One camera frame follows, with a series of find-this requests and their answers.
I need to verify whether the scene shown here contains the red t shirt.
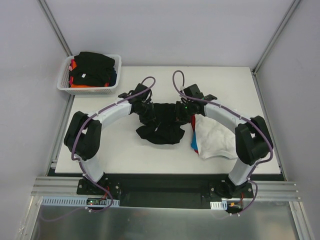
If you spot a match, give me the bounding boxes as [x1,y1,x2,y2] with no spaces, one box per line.
[191,115,199,154]

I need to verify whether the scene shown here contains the black t shirt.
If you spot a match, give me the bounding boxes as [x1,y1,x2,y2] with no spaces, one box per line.
[69,51,117,88]
[136,103,185,145]

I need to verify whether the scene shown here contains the white t shirt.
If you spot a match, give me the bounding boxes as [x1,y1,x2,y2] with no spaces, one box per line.
[195,114,237,160]

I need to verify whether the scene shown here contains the white plastic laundry basket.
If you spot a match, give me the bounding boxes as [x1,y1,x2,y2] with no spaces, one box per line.
[56,54,122,95]

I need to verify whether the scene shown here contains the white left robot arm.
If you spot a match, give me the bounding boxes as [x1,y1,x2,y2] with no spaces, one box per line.
[63,83,152,195]

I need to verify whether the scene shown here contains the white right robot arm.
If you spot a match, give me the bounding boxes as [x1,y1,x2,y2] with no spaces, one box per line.
[174,84,274,199]

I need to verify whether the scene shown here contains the dark blue t shirt in basket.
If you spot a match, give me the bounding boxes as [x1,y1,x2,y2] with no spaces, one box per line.
[108,67,117,87]

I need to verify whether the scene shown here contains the black t shirt in basket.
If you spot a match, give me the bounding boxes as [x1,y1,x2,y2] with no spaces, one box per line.
[69,51,117,88]

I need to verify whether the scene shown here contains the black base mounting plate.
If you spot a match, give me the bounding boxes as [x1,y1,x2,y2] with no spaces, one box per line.
[76,173,254,209]

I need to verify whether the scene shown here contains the pink t shirt in basket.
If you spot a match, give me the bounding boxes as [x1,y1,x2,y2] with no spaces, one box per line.
[68,59,77,88]

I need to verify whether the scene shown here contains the orange t shirt in basket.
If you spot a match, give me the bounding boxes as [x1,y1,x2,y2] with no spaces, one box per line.
[68,59,111,88]

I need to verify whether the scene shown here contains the right white cable duct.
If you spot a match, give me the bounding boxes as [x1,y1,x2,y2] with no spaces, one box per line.
[210,200,228,211]

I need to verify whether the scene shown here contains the white cable duct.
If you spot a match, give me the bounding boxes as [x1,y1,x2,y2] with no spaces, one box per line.
[41,196,120,208]
[210,200,228,211]

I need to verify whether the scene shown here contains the aluminium front rail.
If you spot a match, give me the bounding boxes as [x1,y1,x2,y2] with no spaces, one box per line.
[31,176,303,202]

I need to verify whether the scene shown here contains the left white cable duct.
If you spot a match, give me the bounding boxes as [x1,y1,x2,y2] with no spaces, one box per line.
[41,196,120,208]

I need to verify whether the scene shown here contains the left aluminium frame post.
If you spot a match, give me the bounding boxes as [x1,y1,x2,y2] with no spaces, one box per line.
[36,0,73,68]

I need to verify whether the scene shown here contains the aluminium frame post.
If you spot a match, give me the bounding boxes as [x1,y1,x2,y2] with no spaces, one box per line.
[251,0,303,76]
[36,0,73,68]

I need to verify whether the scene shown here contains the right aluminium frame post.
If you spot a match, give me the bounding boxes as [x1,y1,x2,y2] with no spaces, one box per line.
[251,0,303,76]

